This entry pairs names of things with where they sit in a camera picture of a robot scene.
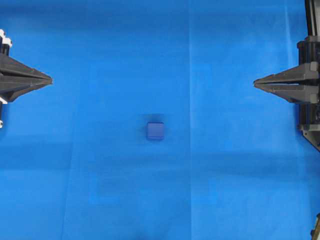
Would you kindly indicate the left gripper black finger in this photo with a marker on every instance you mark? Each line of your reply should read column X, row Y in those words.
column 14, row 68
column 13, row 91

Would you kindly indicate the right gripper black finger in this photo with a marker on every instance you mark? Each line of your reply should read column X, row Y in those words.
column 292, row 93
column 292, row 75

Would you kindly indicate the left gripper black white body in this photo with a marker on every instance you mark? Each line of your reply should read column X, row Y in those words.
column 5, row 45

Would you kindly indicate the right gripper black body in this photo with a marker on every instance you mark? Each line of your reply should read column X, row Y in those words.
column 309, row 98

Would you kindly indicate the blue block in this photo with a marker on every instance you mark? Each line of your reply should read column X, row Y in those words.
column 155, row 131

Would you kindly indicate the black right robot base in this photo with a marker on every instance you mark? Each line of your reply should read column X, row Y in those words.
column 312, row 20

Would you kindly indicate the dark object bottom right corner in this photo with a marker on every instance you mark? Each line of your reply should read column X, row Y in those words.
column 315, row 232

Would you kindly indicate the blue table cloth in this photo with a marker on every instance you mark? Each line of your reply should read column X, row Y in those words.
column 75, row 161

